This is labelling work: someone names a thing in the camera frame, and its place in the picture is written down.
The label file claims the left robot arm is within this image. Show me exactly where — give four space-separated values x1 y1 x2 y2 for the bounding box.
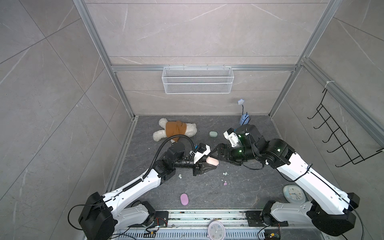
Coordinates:
78 140 219 240

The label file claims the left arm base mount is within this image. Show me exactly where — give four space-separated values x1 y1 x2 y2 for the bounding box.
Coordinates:
131 211 169 228

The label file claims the black wall hook rack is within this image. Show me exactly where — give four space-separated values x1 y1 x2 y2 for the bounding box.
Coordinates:
307 89 384 168

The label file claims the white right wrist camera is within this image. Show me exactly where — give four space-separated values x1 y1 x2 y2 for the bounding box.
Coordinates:
224 128 240 148

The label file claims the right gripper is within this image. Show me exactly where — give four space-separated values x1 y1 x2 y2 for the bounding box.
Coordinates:
208 142 258 165

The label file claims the mint green charging case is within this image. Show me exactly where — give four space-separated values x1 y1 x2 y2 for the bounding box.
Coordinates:
209 131 218 138

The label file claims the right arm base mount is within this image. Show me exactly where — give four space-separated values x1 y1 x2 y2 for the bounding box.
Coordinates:
246 211 289 227

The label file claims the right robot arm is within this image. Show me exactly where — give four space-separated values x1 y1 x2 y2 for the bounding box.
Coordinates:
210 124 360 237

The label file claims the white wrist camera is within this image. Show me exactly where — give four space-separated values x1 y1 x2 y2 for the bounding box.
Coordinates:
193 143 211 164
224 128 240 148

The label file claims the white wire wall basket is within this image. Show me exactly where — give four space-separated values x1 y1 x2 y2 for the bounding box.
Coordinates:
162 67 235 94

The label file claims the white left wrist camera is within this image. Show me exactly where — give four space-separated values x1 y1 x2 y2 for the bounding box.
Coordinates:
193 143 211 164

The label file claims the white plush dog brown shirt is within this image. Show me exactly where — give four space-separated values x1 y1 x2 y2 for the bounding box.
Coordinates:
153 118 198 142

